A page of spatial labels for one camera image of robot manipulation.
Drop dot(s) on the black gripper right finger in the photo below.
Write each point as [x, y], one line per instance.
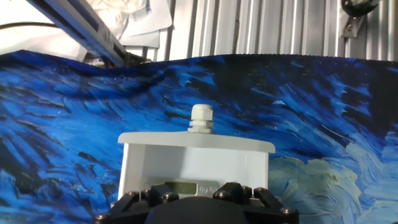
[267, 205]

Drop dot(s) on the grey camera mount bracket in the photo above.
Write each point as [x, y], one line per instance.
[357, 18]

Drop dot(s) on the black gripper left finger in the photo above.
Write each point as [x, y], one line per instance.
[130, 205]

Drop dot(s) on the aluminium frame bar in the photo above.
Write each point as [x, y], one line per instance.
[84, 28]

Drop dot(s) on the silver digital pocket scale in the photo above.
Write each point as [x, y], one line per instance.
[183, 187]

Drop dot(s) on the wheatfield painting print cloth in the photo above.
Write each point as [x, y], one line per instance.
[77, 124]

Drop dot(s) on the white paper sheet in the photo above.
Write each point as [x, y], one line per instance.
[152, 21]

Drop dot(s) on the crumpled clear plastic bag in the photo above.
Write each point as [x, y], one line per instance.
[118, 12]

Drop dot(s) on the white drawer with white knob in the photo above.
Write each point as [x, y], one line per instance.
[196, 161]

